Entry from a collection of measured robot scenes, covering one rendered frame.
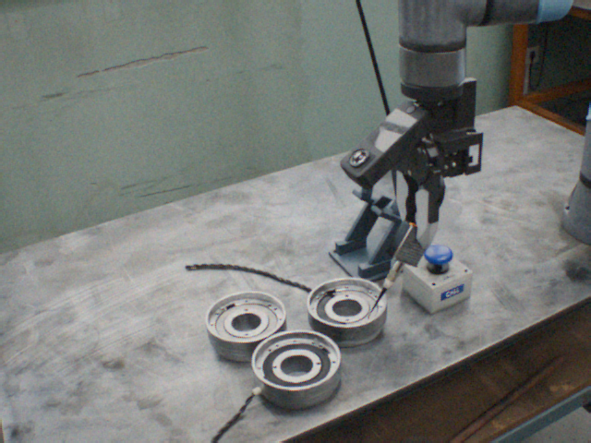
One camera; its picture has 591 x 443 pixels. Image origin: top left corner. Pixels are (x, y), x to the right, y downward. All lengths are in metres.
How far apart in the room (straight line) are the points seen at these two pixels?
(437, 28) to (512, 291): 0.43
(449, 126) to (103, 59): 1.68
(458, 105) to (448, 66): 0.07
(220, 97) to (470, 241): 1.56
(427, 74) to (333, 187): 0.54
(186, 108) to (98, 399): 1.71
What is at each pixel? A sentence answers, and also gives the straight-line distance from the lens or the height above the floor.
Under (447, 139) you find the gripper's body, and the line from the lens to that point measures 0.77.
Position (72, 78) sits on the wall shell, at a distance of 2.32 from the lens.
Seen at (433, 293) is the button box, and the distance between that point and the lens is 0.91.
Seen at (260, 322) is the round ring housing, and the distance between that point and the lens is 0.90.
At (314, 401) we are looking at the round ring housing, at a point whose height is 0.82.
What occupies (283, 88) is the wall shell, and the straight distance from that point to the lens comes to 2.58.
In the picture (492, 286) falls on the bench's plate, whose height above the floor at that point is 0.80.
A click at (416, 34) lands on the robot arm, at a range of 0.72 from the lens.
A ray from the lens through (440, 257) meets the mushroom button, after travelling 0.91.
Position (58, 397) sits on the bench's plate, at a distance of 0.89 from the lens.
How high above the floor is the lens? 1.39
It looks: 31 degrees down
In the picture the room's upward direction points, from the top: 4 degrees counter-clockwise
